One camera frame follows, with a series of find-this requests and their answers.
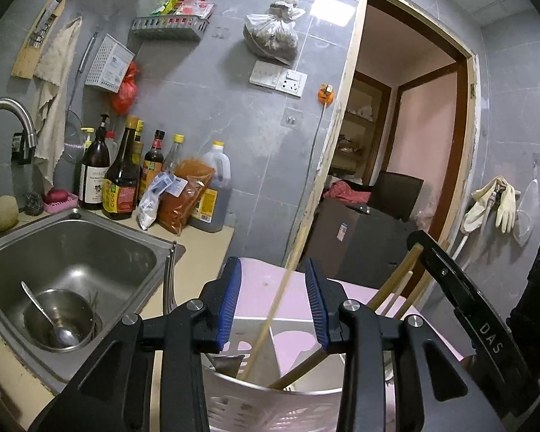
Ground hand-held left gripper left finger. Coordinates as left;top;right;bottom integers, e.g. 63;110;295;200
27;256;244;432

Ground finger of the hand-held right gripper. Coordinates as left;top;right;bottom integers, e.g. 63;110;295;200
406;230;482;325

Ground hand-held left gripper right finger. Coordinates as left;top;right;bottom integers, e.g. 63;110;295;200
303;257;507;432

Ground white plastic utensil basket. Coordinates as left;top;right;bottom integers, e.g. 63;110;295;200
200;315;399;432

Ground cream rubber glove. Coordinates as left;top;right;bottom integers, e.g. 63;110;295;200
460;177;505;235
496;184;521;234

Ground black cabinet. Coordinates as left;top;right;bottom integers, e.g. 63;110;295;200
303;198;419;289

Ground black chair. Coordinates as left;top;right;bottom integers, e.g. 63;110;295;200
371;171;425;222

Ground hanging transparent bag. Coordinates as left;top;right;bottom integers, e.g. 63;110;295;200
513;179;540;247

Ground red cloth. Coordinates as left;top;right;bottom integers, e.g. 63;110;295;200
324;181;373;205

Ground chili powder bag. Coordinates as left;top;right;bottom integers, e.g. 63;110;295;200
157;158;214;235

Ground cooking oil jug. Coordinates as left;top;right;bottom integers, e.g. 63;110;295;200
189;141;231;233

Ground white seasoning bag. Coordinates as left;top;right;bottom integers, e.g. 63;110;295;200
137;172;187;230

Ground stainless steel sink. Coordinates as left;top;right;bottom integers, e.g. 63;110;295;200
0;209;185;392

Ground wooden shelf unit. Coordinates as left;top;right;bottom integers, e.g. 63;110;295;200
330;72;392;181

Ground steel bowl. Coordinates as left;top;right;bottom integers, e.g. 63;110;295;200
22;289;97;352

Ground large soy sauce bottle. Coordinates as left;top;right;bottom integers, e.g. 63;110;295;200
103;116;138;220

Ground clear yellow cap bottle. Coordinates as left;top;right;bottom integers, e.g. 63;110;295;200
166;134;185;176

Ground dark red label sauce bottle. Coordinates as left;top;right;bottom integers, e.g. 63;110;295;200
141;130;166;190

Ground slim yellow cap bottle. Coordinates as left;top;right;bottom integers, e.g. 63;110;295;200
134;119;145;205

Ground brown pump bottle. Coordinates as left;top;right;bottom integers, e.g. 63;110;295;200
78;114;111;210

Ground steel ladle spoon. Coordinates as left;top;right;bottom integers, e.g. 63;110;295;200
20;281;79;346

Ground pink soap dish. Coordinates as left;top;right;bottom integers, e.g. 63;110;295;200
42;193;79;213

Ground steel wool scrubber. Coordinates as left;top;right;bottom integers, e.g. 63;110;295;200
24;192;46;214

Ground red plastic bag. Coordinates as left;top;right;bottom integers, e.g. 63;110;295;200
112;62;141;115

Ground tan loofah sponge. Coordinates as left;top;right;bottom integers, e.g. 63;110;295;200
0;195;19;235

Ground beige hanging towel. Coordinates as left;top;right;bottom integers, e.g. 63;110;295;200
31;18;82;190

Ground hanging clear plastic bag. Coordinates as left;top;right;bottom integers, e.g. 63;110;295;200
244;0;306;64

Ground steel faucet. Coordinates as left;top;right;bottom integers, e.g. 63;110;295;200
0;98;39;165

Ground snack packets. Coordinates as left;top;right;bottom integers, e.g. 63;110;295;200
150;0;216;19

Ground wooden knife holder board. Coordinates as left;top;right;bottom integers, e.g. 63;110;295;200
11;0;84;79

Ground white hose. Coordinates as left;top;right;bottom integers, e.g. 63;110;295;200
450;189;500;271

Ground wooden door frame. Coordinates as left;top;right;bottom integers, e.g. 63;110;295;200
288;0;480;307

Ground thin wall cable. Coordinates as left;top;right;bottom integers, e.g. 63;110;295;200
288;101;329;271

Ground white wall socket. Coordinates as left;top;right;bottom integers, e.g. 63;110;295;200
275;69;307;98

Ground hanging wire strainer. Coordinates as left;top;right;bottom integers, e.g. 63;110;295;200
63;31;99;163

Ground white wall switch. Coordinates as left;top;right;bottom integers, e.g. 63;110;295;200
249;60;282;87

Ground white perforated wall basket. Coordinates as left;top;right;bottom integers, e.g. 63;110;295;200
85;33;136;92

